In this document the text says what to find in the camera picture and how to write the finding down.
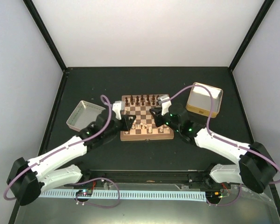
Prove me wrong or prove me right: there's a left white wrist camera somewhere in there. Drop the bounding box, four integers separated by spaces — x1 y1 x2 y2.
112 101 125 120

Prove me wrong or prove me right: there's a small circuit board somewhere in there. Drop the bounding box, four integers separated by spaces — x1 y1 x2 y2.
76 189 92 197

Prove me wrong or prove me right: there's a row of dark chess pieces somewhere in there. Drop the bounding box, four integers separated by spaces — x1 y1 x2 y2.
122 94 160 106

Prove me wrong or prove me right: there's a white slotted cable duct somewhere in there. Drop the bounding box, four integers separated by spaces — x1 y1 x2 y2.
40 189 206 202

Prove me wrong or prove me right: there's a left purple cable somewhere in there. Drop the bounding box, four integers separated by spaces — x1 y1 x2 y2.
3 94 114 201

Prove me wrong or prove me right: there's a gold metal tin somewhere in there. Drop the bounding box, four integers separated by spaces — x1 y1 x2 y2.
186 82 223 118

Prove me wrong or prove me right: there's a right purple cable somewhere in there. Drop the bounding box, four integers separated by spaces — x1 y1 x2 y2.
169 84 280 207

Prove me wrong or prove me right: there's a wooden chess board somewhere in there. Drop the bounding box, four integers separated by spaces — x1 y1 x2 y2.
120 105 174 141

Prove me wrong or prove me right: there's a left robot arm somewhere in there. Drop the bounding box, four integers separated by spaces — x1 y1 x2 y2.
7 111 136 206

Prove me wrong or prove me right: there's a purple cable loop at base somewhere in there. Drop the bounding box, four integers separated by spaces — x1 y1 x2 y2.
74 177 121 208

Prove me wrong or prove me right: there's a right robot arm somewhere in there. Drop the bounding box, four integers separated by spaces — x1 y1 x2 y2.
149 104 277 194

